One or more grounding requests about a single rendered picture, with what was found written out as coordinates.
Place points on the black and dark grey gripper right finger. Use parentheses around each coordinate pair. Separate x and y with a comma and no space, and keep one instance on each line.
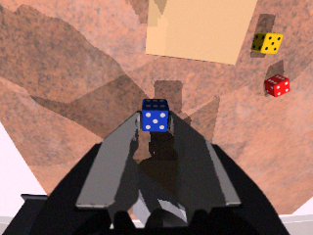
(208,179)

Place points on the beige flat mat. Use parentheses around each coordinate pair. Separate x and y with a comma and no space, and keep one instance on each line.
(206,30)

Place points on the red die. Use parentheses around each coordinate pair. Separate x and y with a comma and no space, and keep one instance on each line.
(277,85)

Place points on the blue die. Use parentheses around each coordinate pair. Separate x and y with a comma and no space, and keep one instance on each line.
(155,115)

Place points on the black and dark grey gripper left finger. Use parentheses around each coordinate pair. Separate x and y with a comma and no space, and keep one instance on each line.
(103,182)

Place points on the yellow die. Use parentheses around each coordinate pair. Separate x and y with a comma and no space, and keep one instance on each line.
(265,42)

